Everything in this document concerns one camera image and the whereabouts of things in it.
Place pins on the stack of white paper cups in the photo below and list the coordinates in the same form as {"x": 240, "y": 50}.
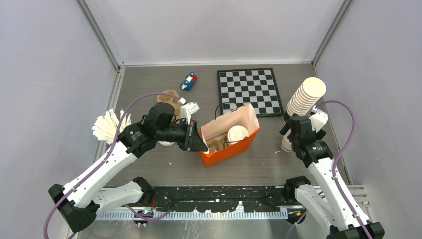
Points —
{"x": 305, "y": 97}

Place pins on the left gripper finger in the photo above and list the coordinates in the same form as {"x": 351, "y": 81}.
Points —
{"x": 198, "y": 145}
{"x": 195, "y": 133}

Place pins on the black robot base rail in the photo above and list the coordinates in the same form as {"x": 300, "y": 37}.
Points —
{"x": 219, "y": 199}

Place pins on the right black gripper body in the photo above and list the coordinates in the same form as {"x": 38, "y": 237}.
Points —
{"x": 293, "y": 141}

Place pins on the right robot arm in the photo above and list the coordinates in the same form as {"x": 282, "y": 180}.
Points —
{"x": 335, "y": 208}

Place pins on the white paper coffee cup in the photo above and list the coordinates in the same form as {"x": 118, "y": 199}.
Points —
{"x": 285, "y": 143}

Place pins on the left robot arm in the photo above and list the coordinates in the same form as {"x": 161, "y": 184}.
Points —
{"x": 82, "y": 200}

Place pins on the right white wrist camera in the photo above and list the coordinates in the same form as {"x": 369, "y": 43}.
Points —
{"x": 318, "y": 118}

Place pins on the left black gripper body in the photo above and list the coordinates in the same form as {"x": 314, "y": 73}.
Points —
{"x": 184, "y": 134}

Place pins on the blue white toy figure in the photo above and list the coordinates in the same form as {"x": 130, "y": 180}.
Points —
{"x": 189, "y": 81}

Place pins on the brown pulp cup carrier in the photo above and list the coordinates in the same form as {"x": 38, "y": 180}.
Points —
{"x": 174, "y": 101}

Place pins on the black white checkerboard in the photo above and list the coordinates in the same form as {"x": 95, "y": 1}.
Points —
{"x": 257, "y": 87}

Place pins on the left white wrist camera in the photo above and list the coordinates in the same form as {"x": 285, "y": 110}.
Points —
{"x": 187, "y": 109}

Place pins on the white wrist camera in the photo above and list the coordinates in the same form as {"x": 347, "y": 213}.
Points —
{"x": 318, "y": 118}
{"x": 187, "y": 109}

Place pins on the orange paper bag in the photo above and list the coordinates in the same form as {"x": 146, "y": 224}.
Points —
{"x": 244, "y": 116}

